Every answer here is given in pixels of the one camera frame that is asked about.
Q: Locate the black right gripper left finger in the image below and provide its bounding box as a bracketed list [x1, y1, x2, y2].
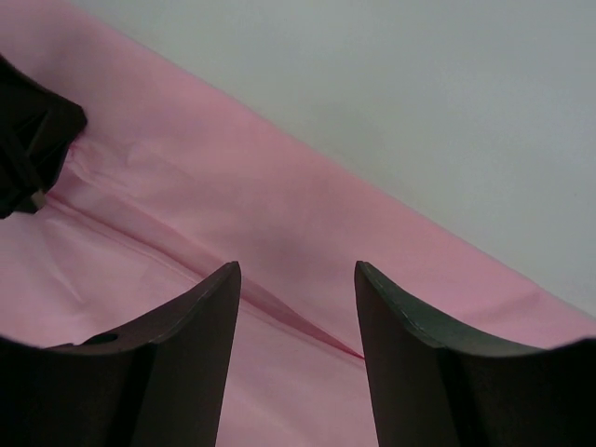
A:
[1, 262, 241, 446]

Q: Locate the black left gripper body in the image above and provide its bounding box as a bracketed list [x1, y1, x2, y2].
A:
[1, 58, 88, 219]

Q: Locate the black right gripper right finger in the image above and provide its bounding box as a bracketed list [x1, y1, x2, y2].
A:
[354, 262, 595, 446]

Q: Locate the pink t-shirt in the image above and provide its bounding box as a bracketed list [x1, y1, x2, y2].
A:
[1, 1, 595, 446]

